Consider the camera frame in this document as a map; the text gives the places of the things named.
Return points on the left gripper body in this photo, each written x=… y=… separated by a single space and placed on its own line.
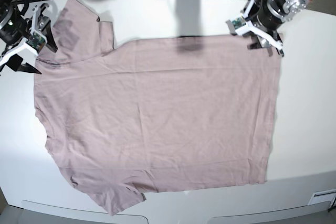
x=267 y=18

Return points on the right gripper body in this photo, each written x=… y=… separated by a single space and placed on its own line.
x=12 y=28

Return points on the pink T-shirt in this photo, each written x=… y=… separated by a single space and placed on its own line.
x=153 y=115

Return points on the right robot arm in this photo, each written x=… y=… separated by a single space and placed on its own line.
x=8 y=3

